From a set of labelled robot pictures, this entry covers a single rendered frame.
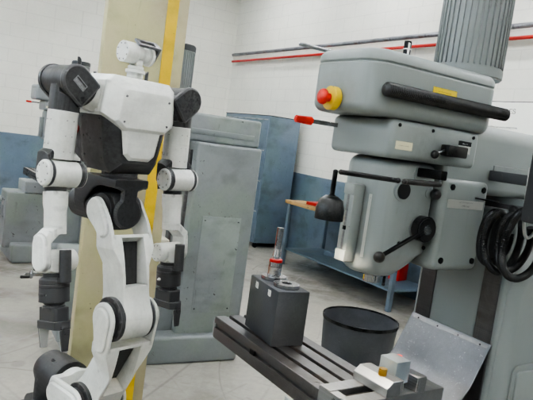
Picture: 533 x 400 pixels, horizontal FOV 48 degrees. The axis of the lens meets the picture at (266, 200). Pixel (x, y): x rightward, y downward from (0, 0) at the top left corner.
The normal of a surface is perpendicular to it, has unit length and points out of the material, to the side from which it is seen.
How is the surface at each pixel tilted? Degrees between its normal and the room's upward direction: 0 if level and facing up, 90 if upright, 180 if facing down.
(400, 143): 90
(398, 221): 90
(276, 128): 90
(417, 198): 90
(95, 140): 101
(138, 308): 66
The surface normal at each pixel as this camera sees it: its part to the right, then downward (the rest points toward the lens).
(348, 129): -0.84, -0.06
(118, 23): 0.52, 0.15
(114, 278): -0.65, -0.01
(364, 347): -0.01, 0.16
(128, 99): 0.74, 0.17
